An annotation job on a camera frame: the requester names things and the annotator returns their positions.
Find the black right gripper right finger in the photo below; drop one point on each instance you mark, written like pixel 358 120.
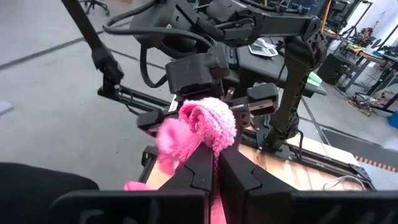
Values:
pixel 280 205

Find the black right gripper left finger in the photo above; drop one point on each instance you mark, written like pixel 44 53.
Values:
pixel 155 205

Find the black orange-edged floor mat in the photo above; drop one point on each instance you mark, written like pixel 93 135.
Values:
pixel 357 146

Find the cluttered wooden workbench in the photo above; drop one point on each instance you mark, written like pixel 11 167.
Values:
pixel 373 59

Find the black computer tower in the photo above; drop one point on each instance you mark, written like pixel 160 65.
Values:
pixel 332 68

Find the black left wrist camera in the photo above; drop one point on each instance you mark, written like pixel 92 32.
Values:
pixel 196 71

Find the black office desk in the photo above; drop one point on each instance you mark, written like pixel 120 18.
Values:
pixel 264 67

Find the black office chair base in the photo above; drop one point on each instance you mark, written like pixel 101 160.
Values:
pixel 96 4

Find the blue floor box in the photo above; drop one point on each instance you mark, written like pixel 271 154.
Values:
pixel 393 120

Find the mint green stapler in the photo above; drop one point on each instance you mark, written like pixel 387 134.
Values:
pixel 314 79

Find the pink microfiber towel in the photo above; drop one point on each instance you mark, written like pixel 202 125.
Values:
pixel 202 124

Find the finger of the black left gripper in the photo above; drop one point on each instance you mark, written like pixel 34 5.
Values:
pixel 243 119

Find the grey desk calculator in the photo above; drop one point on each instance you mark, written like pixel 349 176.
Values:
pixel 262 49

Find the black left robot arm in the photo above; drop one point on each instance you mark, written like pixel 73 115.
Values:
pixel 295 77

